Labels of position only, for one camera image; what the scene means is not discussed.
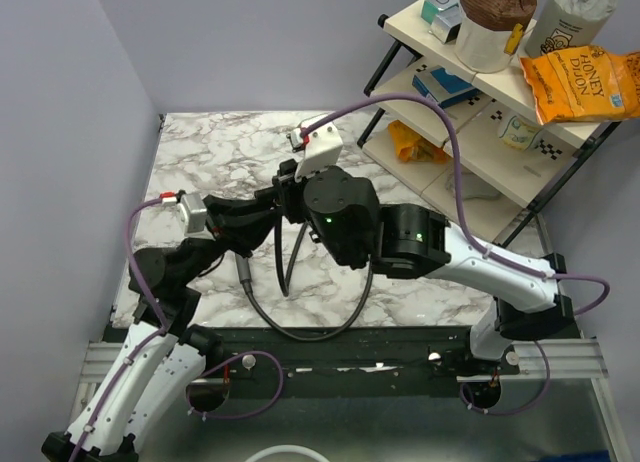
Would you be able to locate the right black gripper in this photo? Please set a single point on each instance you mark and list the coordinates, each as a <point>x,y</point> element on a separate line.
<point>290,190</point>

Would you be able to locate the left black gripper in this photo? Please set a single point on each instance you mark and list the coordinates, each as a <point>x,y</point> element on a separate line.
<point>245,236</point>

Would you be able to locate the grey shower head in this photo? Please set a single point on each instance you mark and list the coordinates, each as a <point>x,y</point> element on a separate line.
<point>243,271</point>

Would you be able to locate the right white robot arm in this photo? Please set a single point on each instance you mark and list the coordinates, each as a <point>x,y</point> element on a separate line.
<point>408,241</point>

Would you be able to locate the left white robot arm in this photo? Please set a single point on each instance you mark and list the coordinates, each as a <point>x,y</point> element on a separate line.
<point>164,351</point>

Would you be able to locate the orange snack bag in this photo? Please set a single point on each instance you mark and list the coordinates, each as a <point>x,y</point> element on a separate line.
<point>410,146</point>

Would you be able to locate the blue box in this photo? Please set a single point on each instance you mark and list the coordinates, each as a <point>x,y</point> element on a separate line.
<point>441,87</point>

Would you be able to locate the cream three-tier shelf rack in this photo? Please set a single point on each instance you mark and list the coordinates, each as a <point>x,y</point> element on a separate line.
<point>527,180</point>

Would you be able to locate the teal small box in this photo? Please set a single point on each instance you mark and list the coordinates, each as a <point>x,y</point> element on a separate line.
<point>432,8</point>

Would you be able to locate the white round rim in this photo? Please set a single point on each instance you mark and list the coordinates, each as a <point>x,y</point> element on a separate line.
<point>287,449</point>

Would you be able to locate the silver small box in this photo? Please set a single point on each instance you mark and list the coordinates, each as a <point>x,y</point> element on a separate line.
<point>446,25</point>

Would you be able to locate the yellow clip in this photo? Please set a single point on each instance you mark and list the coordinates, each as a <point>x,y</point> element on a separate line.
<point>514,39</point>

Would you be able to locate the white cup brown lid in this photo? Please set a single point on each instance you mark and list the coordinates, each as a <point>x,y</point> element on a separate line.
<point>485,28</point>

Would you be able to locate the orange honey dijon bag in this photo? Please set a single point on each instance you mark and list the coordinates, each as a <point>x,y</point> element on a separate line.
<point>583,84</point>

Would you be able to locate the grey cylindrical canister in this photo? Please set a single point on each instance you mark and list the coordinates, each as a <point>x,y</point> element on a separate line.
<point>568,23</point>

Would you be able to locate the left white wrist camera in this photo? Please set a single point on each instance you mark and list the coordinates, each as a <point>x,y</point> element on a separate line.
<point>191,210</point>

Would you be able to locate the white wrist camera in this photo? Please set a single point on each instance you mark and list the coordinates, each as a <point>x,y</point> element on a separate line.
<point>191,210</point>
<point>320,150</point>

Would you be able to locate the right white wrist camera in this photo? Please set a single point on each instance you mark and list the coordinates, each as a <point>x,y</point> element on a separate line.
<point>320,150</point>

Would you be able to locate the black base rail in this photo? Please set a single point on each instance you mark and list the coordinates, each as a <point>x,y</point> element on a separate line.
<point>258,363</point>

